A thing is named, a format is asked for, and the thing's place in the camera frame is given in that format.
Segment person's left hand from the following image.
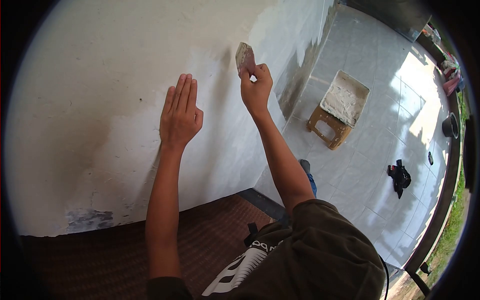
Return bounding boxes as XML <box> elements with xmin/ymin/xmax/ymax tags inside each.
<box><xmin>159</xmin><ymin>73</ymin><xmax>204</xmax><ymax>151</ymax></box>

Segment person's right index finger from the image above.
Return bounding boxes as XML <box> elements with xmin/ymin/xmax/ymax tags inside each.
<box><xmin>255</xmin><ymin>63</ymin><xmax>272</xmax><ymax>82</ymax></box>

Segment person's left little finger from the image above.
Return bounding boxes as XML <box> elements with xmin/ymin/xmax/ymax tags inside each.
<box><xmin>162</xmin><ymin>86</ymin><xmax>176</xmax><ymax>115</ymax></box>

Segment person's right hand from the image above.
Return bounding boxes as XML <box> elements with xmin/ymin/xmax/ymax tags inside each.
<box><xmin>239</xmin><ymin>63</ymin><xmax>274</xmax><ymax>118</ymax></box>

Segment pink bag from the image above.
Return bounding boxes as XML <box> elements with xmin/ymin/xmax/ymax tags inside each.
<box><xmin>442</xmin><ymin>71</ymin><xmax>462</xmax><ymax>97</ymax></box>

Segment person's left ring finger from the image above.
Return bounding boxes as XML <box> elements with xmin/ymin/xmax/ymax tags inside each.
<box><xmin>171</xmin><ymin>74</ymin><xmax>187</xmax><ymax>112</ymax></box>

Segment person's left middle finger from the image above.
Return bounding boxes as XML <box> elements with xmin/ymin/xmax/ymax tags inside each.
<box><xmin>179</xmin><ymin>74</ymin><xmax>193</xmax><ymax>112</ymax></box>

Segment brown woven mat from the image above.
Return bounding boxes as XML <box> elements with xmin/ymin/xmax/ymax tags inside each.
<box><xmin>19</xmin><ymin>194</ymin><xmax>277</xmax><ymax>300</ymax></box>

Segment putty-smeared scraper blade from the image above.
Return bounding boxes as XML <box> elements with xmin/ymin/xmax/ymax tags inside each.
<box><xmin>235</xmin><ymin>42</ymin><xmax>257</xmax><ymax>79</ymax></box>

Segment black crumpled cloth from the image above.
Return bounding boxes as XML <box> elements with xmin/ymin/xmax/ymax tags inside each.
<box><xmin>387</xmin><ymin>159</ymin><xmax>412</xmax><ymax>200</ymax></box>

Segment brown plastic stool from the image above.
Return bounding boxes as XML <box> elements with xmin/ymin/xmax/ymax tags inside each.
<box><xmin>306</xmin><ymin>106</ymin><xmax>353</xmax><ymax>151</ymax></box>

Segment person's left index finger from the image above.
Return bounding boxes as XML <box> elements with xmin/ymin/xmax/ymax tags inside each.
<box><xmin>187</xmin><ymin>78</ymin><xmax>198</xmax><ymax>113</ymax></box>

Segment white putty tray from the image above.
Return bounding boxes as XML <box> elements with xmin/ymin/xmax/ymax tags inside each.
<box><xmin>320</xmin><ymin>70</ymin><xmax>371</xmax><ymax>128</ymax></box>

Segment black bucket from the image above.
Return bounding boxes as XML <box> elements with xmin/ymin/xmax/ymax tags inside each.
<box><xmin>441</xmin><ymin>112</ymin><xmax>460</xmax><ymax>139</ymax></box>

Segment person's body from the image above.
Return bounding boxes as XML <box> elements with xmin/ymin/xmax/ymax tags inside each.
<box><xmin>146</xmin><ymin>199</ymin><xmax>388</xmax><ymax>300</ymax></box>

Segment person's legs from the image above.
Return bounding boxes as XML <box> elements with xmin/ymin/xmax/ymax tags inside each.
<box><xmin>298</xmin><ymin>159</ymin><xmax>318</xmax><ymax>199</ymax></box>

